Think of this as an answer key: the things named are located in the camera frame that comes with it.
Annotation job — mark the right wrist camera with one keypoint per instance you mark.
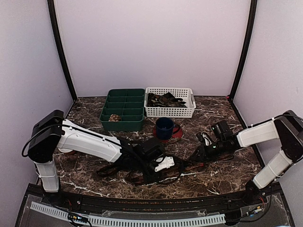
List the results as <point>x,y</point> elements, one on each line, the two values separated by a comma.
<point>221,131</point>

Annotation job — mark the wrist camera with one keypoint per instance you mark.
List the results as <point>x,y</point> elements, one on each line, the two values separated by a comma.
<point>221,131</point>
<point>153,154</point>

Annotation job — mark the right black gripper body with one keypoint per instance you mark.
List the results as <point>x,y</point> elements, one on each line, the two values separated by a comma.
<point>211,153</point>

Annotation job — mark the rolled brown tie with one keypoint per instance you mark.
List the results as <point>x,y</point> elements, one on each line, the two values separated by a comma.
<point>114,118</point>

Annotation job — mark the red floral saucer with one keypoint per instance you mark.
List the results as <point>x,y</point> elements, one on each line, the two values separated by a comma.
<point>176,136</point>

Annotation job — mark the black frame post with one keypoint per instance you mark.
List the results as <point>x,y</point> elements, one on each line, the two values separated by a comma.
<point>245,48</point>
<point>60,50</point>

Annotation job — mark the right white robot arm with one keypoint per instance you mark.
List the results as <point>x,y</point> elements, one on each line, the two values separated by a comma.
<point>287,128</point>

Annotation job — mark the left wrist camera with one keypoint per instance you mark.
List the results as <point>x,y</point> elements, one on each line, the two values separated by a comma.
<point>153,154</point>

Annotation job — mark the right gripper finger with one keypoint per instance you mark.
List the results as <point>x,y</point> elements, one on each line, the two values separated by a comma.
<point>198,154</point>
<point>196,163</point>

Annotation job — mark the camouflage ties pile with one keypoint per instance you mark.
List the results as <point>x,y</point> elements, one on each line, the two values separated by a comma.
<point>166,100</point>

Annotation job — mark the white cable duct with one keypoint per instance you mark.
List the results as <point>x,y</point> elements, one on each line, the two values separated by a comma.
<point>127,219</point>

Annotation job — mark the white orange bowl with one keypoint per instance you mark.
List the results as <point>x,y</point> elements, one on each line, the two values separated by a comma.
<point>66,151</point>

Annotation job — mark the right black frame post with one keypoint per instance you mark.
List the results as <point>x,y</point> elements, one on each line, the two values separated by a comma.
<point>245,48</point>

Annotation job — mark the green compartment tray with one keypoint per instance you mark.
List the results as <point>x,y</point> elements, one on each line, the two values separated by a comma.
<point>127,103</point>

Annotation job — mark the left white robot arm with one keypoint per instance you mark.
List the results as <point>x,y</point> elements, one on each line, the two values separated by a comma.
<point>56,132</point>

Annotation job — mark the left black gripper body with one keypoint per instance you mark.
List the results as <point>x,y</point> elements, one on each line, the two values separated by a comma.
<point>149,170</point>

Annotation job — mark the white plastic basket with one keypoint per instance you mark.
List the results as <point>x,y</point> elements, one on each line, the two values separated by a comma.
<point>185,93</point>

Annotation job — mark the left black frame post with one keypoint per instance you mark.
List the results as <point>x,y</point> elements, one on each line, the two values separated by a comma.
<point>60,50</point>

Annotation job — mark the black front rail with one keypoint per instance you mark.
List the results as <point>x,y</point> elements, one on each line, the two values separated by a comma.
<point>212,203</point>

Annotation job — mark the blue enamel mug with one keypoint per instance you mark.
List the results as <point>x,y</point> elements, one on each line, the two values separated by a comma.
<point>165,128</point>

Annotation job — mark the brown red floral tie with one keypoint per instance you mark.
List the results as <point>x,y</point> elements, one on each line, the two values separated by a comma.
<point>135,177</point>

